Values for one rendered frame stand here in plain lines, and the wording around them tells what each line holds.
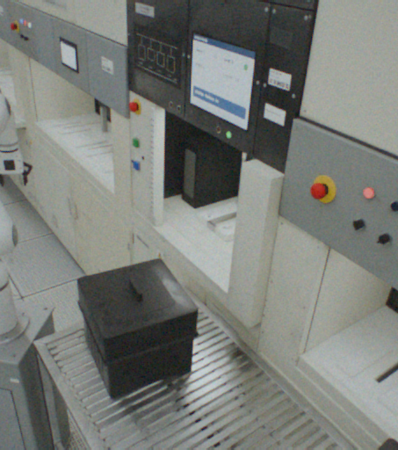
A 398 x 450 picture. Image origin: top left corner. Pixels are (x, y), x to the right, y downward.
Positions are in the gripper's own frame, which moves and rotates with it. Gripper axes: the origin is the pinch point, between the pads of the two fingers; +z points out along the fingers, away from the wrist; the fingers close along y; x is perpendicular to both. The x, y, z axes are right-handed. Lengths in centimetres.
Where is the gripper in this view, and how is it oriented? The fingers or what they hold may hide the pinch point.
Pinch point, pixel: (13, 182)
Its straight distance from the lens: 212.5
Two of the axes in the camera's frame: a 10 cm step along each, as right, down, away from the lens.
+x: -1.8, -5.3, 8.3
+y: 9.8, -0.5, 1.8
